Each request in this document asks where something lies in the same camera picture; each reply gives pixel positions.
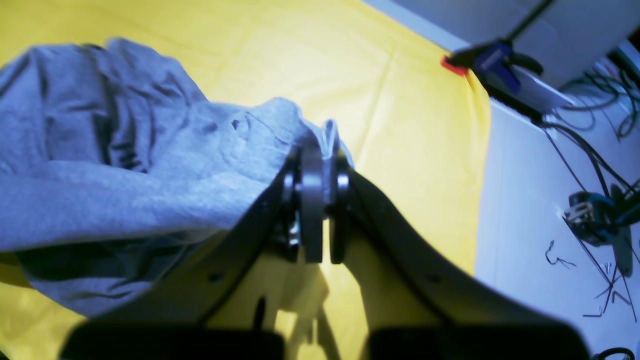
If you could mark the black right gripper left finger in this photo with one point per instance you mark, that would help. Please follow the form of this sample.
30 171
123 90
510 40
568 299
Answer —
207 309

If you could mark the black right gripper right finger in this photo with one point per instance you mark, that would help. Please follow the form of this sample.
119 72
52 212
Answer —
419 305

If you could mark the blue red clamp left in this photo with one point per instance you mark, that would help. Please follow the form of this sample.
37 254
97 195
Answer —
511 77

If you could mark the yellow table cloth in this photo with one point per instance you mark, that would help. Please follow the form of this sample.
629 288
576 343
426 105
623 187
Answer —
416 130

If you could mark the grey t-shirt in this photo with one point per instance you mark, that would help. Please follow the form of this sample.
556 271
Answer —
115 167

